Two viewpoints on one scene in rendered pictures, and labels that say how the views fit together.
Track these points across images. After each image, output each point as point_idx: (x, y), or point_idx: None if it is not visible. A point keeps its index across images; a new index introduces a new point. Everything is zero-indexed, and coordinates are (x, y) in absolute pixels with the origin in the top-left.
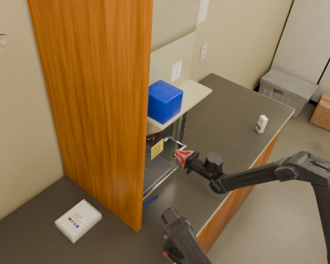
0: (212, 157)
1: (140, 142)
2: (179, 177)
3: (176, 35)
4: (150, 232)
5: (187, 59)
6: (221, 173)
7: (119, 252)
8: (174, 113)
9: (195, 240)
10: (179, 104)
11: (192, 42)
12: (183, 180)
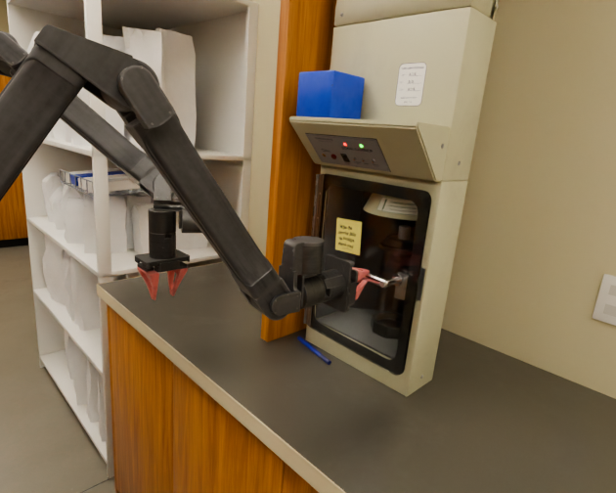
0: (306, 239)
1: (273, 126)
2: (386, 400)
3: (409, 5)
4: (256, 347)
5: (444, 70)
6: (292, 290)
7: (234, 323)
8: (316, 109)
9: (110, 125)
10: (325, 96)
11: (459, 32)
12: (375, 405)
